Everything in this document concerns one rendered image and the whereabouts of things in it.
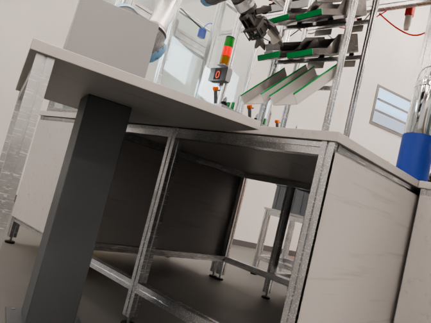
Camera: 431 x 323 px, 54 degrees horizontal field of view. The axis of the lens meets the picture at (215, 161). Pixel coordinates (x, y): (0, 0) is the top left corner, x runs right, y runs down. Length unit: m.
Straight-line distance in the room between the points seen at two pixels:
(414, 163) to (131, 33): 1.44
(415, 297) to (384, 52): 6.57
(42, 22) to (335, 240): 4.60
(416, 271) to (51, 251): 1.39
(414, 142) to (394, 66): 6.08
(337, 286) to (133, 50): 1.06
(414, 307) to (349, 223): 0.60
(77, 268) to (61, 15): 4.22
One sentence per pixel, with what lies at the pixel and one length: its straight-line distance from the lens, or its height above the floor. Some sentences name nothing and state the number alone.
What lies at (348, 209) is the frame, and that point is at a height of 0.65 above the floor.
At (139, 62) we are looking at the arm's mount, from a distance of 1.59.
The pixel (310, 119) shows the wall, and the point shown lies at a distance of 6.85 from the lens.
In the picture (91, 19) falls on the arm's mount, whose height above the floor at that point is 1.07.
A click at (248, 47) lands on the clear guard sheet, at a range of 3.51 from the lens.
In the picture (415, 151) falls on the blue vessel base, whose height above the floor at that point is 1.04.
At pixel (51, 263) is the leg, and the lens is 1.57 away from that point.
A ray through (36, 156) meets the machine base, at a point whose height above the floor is 0.57.
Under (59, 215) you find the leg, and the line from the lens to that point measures 1.54.
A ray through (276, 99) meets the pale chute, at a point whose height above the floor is 1.02.
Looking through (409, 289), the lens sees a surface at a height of 0.42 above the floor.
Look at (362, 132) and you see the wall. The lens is 7.64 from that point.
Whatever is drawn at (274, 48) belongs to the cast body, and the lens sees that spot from 1.80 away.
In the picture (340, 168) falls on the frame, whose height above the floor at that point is 0.76.
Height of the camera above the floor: 0.58
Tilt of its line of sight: 5 degrees up
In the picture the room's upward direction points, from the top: 14 degrees clockwise
